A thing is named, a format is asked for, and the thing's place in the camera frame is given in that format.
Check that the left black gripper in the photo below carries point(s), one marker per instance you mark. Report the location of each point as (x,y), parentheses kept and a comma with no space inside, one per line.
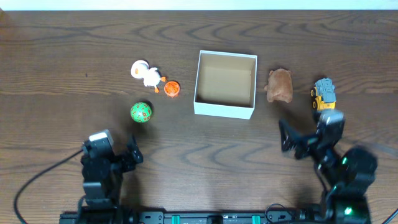
(126,158)

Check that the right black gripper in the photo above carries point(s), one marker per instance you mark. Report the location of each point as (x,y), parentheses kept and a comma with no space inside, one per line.
(308,144)

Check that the green patterned ball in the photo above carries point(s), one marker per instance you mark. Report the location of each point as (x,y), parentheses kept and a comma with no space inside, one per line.
(141,112)

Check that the yellow grey toy truck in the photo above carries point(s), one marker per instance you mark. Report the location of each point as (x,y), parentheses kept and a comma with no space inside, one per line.
(323,95)

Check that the brown plush toy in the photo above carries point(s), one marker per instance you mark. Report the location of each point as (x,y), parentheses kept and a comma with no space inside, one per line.
(279,86)

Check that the white pink duck toy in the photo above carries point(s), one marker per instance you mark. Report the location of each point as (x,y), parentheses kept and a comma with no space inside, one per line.
(140,69)

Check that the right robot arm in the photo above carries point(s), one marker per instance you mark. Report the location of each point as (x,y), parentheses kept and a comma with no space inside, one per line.
(345,179)

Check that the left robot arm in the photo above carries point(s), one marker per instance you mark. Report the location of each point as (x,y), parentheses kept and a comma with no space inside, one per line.
(103,201)

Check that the white cardboard box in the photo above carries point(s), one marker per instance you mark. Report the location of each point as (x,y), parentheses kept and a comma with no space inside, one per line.
(225,84)

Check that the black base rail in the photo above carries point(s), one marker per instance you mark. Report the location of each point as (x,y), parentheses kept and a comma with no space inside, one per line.
(190,218)

